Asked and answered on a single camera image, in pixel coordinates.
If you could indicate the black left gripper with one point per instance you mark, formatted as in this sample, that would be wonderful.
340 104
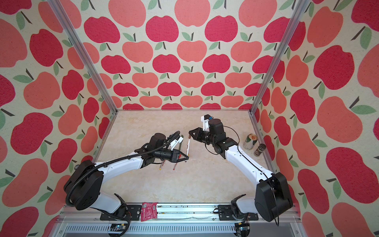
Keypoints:
174 156

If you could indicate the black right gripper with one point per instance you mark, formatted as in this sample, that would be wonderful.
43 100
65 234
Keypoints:
195 136

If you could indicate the white pen black tip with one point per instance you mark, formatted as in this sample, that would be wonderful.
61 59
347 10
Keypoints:
188 146

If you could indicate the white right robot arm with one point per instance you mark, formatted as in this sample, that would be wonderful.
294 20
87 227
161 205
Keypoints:
272 195

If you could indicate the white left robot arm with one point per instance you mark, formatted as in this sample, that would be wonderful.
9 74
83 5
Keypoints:
83 189

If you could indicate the green drink can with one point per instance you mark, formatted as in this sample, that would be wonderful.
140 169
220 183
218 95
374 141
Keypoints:
250 141

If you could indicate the pink snack packet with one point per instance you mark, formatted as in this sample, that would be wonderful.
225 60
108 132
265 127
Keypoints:
149 211

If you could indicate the brown spice jar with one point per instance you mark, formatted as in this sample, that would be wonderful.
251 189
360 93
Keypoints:
259 150

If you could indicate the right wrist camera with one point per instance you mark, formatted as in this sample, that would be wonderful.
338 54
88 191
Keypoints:
205 122

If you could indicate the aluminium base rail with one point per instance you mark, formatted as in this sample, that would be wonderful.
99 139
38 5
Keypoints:
175 220

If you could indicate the aluminium frame post right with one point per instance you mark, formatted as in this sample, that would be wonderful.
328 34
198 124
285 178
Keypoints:
283 45

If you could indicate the aluminium frame post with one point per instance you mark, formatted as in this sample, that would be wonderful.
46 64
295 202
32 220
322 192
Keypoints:
65 22
283 45

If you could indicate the aluminium frame post left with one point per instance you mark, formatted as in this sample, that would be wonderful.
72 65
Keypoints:
65 22

